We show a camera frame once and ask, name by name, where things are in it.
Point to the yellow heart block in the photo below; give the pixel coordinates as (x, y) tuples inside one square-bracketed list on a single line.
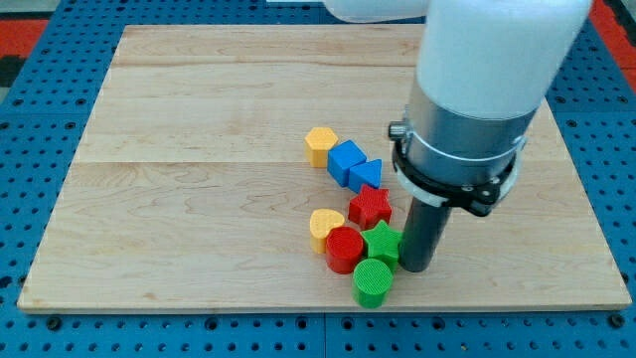
[(321, 222)]

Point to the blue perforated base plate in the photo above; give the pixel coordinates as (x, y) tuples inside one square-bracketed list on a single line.
[(46, 109)]

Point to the red star block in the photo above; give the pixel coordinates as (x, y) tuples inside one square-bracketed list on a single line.
[(370, 206)]

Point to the wooden board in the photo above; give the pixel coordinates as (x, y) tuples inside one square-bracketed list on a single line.
[(190, 191)]

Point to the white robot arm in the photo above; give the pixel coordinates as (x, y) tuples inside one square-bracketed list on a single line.
[(483, 69)]

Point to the red circle block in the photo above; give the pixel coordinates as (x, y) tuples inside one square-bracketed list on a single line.
[(344, 249)]

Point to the yellow hexagon block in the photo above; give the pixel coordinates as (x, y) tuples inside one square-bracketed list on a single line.
[(317, 143)]

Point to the green star block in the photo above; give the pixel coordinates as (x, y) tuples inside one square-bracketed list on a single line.
[(382, 243)]

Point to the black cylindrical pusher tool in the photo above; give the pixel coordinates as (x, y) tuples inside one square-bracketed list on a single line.
[(422, 230)]

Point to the blue cube block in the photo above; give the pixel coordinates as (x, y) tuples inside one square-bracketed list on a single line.
[(342, 158)]

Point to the blue triangle block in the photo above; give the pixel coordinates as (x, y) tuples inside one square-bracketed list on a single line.
[(367, 173)]

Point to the green circle block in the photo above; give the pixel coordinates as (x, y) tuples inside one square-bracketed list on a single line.
[(372, 282)]

